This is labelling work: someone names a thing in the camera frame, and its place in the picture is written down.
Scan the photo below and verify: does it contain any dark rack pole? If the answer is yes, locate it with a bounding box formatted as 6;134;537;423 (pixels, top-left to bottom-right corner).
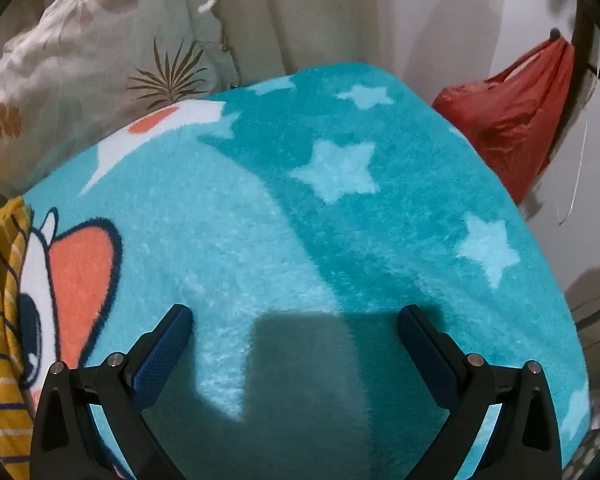
549;0;600;92

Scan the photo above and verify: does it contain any beige curtain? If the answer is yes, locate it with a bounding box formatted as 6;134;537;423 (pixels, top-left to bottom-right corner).
180;0;398;87

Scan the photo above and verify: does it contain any floral leaf print pillow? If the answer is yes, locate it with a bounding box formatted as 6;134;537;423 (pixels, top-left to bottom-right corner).
0;0;242;202

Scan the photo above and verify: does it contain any grey object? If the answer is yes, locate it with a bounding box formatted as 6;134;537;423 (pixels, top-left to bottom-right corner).
564;264;600;352

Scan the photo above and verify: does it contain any teal star printed blanket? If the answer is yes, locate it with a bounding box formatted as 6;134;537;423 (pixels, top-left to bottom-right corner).
17;62;593;480

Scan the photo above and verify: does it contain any red plastic bag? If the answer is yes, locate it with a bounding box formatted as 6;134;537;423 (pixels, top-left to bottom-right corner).
431;37;579;206

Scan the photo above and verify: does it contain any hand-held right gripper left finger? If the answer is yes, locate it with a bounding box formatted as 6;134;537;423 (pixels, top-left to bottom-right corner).
29;304;195;480

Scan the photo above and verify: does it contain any thin white cable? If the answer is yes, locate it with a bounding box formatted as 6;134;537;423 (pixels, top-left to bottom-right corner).
557;120;589;227

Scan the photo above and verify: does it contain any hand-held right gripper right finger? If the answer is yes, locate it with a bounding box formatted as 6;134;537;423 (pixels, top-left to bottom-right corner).
398;304;564;480

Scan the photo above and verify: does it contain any yellow striped small shirt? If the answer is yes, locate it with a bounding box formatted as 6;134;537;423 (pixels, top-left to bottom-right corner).
0;196;37;480

